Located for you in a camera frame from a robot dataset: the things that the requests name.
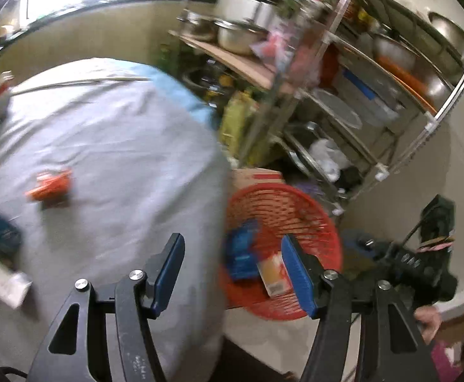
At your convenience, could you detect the red plastic basket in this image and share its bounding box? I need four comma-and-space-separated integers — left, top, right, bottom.
221, 183, 342, 321

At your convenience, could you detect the orange wrapper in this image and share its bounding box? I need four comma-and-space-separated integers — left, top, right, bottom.
25, 170, 72, 203

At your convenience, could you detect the pink plastic bag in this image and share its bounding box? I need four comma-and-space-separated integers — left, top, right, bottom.
250, 23, 322, 83

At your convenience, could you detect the grey tablecloth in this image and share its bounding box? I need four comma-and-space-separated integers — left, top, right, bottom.
0, 58, 230, 381

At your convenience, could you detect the yellow snack box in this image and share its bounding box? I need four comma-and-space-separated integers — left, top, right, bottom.
257, 252, 292, 298

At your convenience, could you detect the metal kitchen shelf rack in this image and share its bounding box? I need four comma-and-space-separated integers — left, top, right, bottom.
174, 0, 464, 216

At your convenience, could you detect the cardboard box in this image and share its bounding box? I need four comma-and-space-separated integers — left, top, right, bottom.
232, 168, 285, 191

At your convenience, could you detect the yellow plastic bag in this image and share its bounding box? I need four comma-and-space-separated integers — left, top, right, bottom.
219, 89, 257, 158

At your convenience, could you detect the blue plastic bag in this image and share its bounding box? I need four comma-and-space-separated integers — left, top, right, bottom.
225, 219, 259, 281

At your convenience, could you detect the small steel pot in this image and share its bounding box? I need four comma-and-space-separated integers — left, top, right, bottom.
178, 11, 217, 42

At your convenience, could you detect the blue table underlay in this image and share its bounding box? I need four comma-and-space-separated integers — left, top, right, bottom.
131, 63, 220, 131

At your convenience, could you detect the steel pot on shelf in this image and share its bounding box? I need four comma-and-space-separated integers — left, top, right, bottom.
215, 19, 268, 56

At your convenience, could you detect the person's right hand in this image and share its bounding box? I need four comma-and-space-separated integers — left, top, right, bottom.
414, 306, 442, 345

